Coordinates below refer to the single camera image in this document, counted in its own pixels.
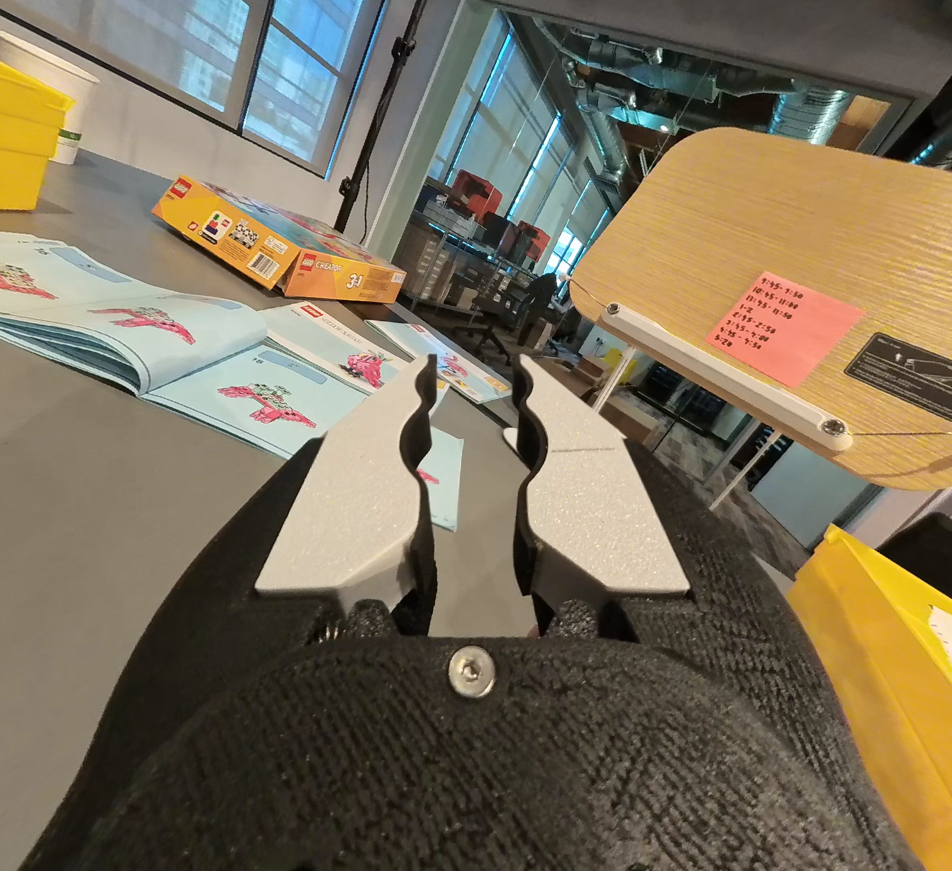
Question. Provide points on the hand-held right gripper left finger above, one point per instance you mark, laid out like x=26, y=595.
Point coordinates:
x=349, y=514

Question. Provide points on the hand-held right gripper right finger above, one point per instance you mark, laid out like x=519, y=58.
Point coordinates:
x=602, y=514

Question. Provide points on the grey desk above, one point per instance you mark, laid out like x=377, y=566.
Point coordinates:
x=111, y=514

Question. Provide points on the yellow floor bin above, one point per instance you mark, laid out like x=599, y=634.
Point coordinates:
x=623, y=363

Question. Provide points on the closed light blue instruction booklet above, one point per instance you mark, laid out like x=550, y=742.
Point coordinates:
x=465, y=380
x=327, y=335

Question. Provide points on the black office chair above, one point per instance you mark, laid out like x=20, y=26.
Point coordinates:
x=491, y=335

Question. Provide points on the pink sticky note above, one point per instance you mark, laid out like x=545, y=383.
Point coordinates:
x=781, y=328

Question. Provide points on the metal shelf rack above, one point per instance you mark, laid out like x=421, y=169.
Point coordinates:
x=439, y=261

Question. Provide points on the orange toy brick box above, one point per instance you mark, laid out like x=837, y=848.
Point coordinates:
x=223, y=220

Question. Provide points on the wooden book stand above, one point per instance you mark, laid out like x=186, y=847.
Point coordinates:
x=744, y=216

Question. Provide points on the black label sticker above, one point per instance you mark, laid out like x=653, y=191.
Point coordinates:
x=900, y=365

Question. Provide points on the open light blue instruction booklet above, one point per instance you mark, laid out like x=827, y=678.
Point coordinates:
x=97, y=291

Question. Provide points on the black light stand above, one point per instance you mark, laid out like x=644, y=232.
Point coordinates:
x=387, y=82

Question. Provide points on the white paper cup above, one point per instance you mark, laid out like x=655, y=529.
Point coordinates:
x=74, y=119

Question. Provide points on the stacked yellow plastic bins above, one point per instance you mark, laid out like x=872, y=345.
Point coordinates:
x=22, y=142

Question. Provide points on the large framed window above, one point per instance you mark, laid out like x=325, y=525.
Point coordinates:
x=149, y=8

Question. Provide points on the red equipment enclosure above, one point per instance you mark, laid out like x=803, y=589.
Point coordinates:
x=532, y=238
x=476, y=194

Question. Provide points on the ribbed silver ventilation duct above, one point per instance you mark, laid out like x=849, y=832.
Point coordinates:
x=811, y=112

